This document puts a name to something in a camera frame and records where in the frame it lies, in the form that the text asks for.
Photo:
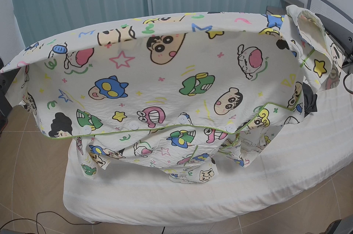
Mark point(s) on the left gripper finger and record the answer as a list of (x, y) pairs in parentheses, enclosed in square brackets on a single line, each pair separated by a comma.
[(3, 84)]

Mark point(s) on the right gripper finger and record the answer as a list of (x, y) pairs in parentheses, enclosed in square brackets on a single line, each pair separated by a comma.
[(342, 37)]

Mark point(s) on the white printed pyjama top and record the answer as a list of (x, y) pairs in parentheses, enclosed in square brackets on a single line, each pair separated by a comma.
[(165, 75)]

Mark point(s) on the bed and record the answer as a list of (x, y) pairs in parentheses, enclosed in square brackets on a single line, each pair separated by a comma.
[(248, 186)]

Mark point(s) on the black sofa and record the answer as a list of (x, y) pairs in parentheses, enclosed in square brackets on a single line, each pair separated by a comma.
[(5, 106)]

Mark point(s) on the grey bedside table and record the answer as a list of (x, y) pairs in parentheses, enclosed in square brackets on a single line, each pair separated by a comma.
[(275, 10)]

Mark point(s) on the black garment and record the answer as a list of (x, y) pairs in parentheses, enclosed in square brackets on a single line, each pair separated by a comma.
[(309, 100)]

